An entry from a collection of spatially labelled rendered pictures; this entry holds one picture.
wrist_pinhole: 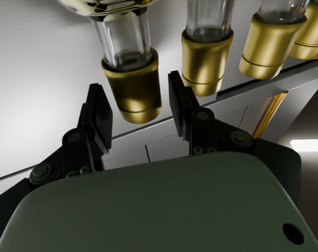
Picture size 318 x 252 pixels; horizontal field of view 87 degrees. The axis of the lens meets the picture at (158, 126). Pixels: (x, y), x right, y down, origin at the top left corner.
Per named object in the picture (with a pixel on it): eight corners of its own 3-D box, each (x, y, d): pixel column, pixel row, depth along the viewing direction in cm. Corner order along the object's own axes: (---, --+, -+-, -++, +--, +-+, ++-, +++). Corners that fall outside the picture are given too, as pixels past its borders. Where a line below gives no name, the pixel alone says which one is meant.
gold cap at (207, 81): (172, 30, 12) (173, 81, 16) (198, 48, 10) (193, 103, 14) (213, 19, 13) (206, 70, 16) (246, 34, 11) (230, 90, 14)
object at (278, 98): (274, 89, 49) (223, 185, 103) (283, 94, 47) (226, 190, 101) (283, 85, 49) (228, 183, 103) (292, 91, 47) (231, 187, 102)
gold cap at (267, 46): (242, 15, 13) (229, 66, 17) (280, 29, 11) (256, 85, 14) (277, 5, 14) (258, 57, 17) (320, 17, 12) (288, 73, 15)
